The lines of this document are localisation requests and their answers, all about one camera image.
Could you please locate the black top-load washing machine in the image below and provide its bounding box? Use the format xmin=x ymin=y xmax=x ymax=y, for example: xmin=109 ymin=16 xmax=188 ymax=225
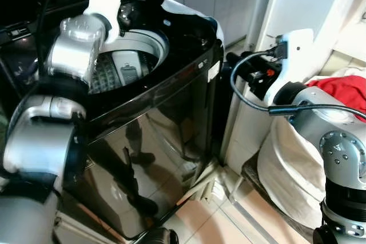
xmin=0 ymin=0 xmax=225 ymax=240

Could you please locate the red garment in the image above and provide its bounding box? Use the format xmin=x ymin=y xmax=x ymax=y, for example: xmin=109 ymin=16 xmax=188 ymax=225
xmin=305 ymin=75 xmax=366 ymax=122

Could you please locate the white laundry basket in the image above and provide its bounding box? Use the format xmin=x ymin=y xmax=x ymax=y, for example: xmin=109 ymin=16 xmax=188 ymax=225
xmin=257 ymin=68 xmax=366 ymax=229

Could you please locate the steel washer drum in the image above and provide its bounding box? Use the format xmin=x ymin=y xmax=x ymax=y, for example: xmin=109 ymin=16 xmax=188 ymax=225
xmin=87 ymin=29 xmax=170 ymax=96

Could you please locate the black robot foot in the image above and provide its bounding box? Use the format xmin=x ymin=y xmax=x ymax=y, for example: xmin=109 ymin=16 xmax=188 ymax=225
xmin=134 ymin=227 xmax=180 ymax=244

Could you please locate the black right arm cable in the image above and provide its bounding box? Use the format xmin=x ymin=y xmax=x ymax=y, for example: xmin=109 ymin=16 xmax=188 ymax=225
xmin=230 ymin=50 xmax=366 ymax=120

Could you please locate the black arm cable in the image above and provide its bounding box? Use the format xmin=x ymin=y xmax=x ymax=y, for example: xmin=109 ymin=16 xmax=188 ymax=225
xmin=35 ymin=0 xmax=87 ymax=79
xmin=230 ymin=50 xmax=366 ymax=120

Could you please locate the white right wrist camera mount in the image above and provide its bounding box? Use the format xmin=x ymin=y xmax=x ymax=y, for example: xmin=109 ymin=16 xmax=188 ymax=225
xmin=264 ymin=28 xmax=316 ymax=105

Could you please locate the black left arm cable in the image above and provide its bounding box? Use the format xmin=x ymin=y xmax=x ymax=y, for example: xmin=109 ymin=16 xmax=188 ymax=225
xmin=35 ymin=0 xmax=87 ymax=79

